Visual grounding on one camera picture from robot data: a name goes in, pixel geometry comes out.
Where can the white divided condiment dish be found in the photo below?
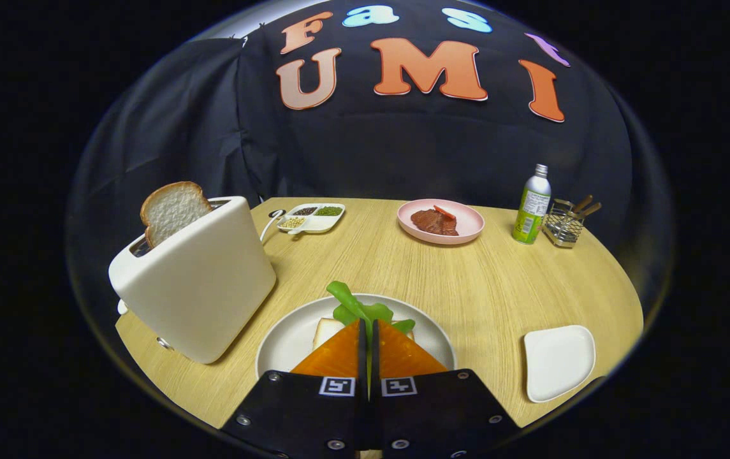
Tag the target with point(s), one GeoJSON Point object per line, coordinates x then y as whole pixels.
{"type": "Point", "coordinates": [320, 222]}

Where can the green lettuce leaf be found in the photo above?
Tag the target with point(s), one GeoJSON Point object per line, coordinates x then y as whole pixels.
{"type": "Point", "coordinates": [345, 299]}

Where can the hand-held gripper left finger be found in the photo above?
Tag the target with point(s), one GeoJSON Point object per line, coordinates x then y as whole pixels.
{"type": "Point", "coordinates": [301, 414]}

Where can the large white round plate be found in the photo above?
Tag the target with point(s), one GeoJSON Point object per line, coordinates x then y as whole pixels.
{"type": "Point", "coordinates": [288, 344]}

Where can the green drink bottle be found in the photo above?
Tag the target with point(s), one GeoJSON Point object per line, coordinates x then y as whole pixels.
{"type": "Point", "coordinates": [532, 210]}

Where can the black backdrop cloth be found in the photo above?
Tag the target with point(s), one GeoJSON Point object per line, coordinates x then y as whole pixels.
{"type": "Point", "coordinates": [403, 146]}

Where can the toasted bread slice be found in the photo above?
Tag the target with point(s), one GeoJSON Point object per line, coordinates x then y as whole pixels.
{"type": "Point", "coordinates": [173, 210]}

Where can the white toaster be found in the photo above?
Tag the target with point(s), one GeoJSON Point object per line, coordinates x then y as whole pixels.
{"type": "Point", "coordinates": [199, 287]}

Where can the small white square plate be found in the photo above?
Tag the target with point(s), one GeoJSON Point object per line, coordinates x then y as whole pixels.
{"type": "Point", "coordinates": [559, 363]}

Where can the pink plate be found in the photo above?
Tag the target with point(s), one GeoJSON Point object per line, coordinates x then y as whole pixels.
{"type": "Point", "coordinates": [472, 223]}

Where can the red meat slices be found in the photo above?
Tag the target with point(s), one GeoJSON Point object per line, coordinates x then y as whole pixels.
{"type": "Point", "coordinates": [431, 223]}

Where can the red sausage strip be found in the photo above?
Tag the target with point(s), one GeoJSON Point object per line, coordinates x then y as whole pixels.
{"type": "Point", "coordinates": [445, 212]}

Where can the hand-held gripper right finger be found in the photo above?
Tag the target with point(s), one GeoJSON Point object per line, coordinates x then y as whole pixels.
{"type": "Point", "coordinates": [441, 414]}

